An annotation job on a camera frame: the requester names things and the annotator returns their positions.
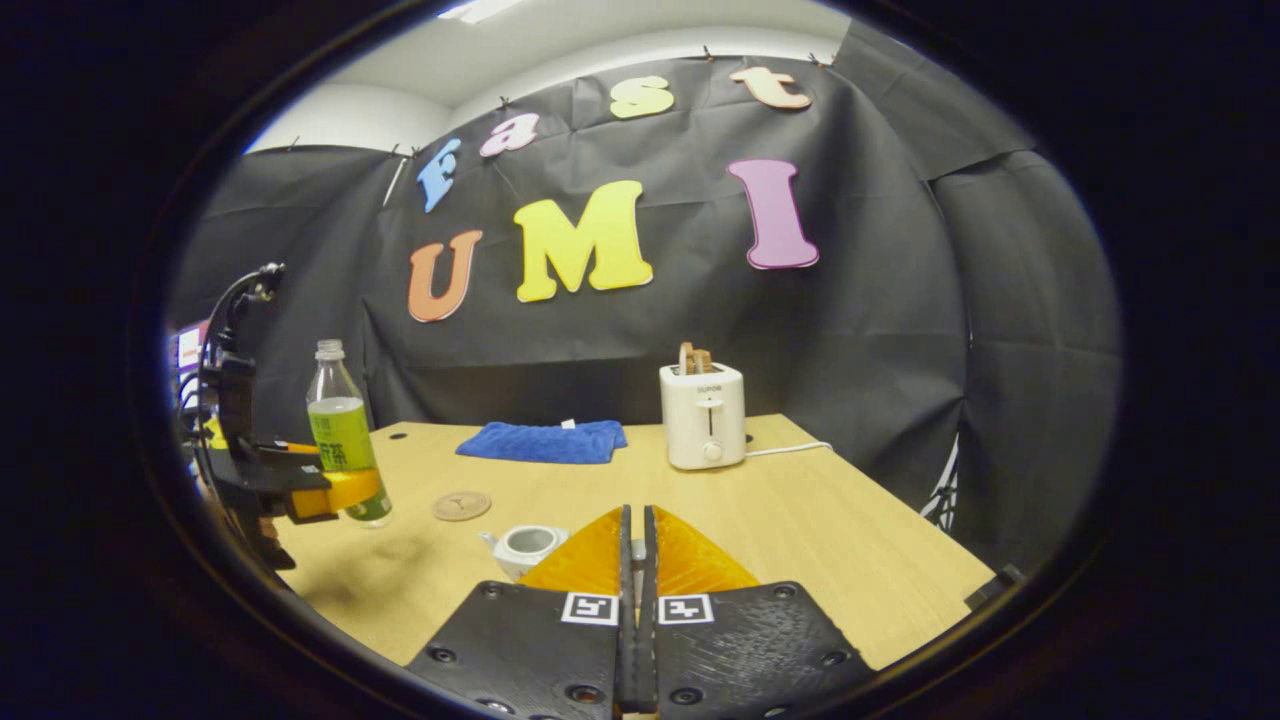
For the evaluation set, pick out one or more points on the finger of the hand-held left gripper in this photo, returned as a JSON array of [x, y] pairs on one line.
[[290, 447], [330, 492]]

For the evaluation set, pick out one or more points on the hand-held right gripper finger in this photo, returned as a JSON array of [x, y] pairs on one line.
[[650, 560], [626, 560]]

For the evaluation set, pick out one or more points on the clear water bottle green label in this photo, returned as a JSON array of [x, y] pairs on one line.
[[335, 420]]

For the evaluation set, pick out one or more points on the white ceramic teacup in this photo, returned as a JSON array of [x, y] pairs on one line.
[[514, 566]]

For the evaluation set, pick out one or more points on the round wooden coaster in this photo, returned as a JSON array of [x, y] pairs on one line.
[[462, 505]]

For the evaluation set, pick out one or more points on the computer monitor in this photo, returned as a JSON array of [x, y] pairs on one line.
[[188, 348]]

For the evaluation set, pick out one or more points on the blue towel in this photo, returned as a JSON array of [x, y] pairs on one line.
[[545, 442]]

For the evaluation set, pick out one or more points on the white toaster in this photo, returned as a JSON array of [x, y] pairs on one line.
[[703, 420]]

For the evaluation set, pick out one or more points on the toast slice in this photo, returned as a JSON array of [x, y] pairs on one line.
[[696, 360]]

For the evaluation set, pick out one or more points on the black backdrop cloth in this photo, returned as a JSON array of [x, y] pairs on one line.
[[700, 330]]

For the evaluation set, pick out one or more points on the tripod legs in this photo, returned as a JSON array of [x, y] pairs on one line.
[[940, 490]]

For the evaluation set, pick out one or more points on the ceiling light panel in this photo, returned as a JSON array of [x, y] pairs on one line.
[[480, 9]]

